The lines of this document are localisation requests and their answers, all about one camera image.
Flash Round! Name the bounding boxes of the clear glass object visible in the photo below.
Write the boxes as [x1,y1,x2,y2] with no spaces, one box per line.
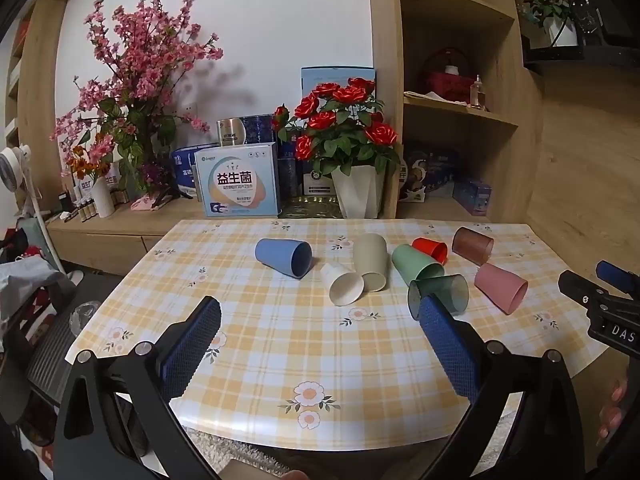
[69,300,104,337]

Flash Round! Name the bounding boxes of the white cup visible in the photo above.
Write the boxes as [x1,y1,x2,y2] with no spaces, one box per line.
[320,262,365,307]

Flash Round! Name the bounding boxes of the row of small bottles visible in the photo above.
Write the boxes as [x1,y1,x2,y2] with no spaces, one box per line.
[71,195,100,222]

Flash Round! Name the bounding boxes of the pink cloth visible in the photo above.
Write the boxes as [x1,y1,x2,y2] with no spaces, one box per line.
[130,194,168,212]

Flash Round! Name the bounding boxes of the green cup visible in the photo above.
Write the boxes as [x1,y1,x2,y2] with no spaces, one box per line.
[391,244,446,283]

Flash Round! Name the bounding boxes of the blue and white packet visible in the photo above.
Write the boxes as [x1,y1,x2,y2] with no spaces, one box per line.
[171,146,202,199]

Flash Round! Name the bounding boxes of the wooden sideboard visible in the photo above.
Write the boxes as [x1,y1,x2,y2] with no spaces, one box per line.
[45,195,346,277]

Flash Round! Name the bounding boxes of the black stand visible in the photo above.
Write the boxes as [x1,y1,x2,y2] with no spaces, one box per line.
[521,0,640,69]

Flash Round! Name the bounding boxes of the pink roses in white pot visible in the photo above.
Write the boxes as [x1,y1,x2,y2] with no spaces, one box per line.
[519,0,582,48]

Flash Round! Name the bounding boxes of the light blue flat box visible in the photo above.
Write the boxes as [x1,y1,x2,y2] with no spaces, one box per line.
[300,66,376,107]

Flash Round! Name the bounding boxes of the silver and blue box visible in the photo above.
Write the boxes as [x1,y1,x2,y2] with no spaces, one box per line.
[216,112,276,149]

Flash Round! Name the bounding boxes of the small blue box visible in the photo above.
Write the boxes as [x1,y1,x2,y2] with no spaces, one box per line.
[452,177,494,217]

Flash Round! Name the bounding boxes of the dark blue tall box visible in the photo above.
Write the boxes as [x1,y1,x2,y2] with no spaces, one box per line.
[277,141,302,202]

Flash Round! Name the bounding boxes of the small glass bottle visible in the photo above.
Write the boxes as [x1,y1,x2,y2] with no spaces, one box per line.
[469,74,487,110]

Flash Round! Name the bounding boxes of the pink cup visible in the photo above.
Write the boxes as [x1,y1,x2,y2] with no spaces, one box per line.
[474,263,529,315]

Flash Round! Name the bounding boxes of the beige cup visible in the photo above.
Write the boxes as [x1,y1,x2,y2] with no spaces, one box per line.
[353,233,389,293]

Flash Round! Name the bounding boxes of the red roses in white pot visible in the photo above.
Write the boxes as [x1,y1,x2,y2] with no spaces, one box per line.
[271,77,401,220]

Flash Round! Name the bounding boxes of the person's right hand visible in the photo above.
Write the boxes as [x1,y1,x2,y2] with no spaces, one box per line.
[597,374,632,442]

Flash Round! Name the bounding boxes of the wooden shelf unit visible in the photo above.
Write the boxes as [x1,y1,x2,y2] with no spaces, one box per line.
[367,0,546,227]

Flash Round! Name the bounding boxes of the white folded cloth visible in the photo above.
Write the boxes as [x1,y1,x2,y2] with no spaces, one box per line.
[403,90,472,107]

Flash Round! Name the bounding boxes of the light blue square box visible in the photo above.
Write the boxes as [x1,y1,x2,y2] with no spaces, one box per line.
[194,142,281,219]

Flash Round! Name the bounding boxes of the dark teal translucent cup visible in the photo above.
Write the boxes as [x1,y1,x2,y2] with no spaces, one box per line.
[407,274,470,321]

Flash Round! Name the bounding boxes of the grey ribbed mat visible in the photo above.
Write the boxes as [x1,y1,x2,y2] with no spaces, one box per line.
[24,305,103,403]

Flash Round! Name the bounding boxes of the blue cup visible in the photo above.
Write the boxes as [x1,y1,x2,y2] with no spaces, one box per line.
[255,238,314,280]

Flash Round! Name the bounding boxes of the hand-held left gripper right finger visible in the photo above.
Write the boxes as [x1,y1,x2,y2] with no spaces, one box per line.
[419,296,591,480]

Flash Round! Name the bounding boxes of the pile of clothes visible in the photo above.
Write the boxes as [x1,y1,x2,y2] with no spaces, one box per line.
[0,226,77,313]

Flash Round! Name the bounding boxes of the blue printed box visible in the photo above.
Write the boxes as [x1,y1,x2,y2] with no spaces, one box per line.
[401,141,461,204]

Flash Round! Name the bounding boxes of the white standing fan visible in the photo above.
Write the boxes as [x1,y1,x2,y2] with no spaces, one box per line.
[0,144,66,273]

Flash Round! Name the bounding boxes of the red cup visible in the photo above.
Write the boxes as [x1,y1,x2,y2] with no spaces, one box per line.
[411,237,449,265]

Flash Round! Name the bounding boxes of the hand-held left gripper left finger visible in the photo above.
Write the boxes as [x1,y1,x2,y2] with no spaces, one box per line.
[52,296,223,480]

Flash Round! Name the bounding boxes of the pink blossom artificial tree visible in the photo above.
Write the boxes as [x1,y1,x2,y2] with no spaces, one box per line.
[49,0,224,203]

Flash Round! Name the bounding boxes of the gold patterned tray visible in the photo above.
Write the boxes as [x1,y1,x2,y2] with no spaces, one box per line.
[277,197,347,220]

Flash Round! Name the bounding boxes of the red basket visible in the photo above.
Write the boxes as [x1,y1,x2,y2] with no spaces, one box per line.
[421,47,477,106]

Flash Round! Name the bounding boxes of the white vase with orange flowers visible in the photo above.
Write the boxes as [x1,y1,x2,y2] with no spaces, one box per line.
[67,145,116,219]

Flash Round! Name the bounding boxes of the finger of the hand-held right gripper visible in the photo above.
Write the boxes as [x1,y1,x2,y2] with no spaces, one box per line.
[596,260,640,292]
[558,269,602,307]

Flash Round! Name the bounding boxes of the brown translucent cup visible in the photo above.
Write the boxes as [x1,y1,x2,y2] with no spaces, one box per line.
[451,227,495,266]

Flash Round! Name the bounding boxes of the yellow checked floral tablecloth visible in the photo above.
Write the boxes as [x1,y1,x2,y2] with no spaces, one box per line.
[65,218,596,461]

